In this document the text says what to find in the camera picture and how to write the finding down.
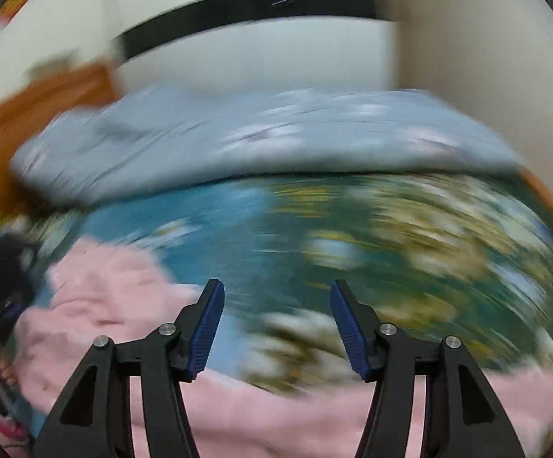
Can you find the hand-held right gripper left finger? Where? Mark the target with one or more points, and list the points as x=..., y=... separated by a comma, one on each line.
x=207, y=328

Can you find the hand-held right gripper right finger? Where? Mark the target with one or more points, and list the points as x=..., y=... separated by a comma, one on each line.
x=349, y=330

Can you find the pink garment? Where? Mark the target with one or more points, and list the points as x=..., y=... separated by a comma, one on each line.
x=171, y=391

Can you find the floral bed sheet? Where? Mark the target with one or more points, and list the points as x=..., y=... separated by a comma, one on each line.
x=353, y=267

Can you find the wooden headboard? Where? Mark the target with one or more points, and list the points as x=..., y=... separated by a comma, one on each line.
x=28, y=109

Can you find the grey-blue floral quilt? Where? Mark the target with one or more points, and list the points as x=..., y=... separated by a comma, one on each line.
x=267, y=138

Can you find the wooden bed frame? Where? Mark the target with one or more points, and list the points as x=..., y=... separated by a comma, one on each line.
x=550, y=205

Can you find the wall poster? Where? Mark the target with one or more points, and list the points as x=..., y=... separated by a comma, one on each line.
x=13, y=5

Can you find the black wall panel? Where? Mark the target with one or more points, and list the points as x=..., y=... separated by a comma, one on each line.
x=252, y=14

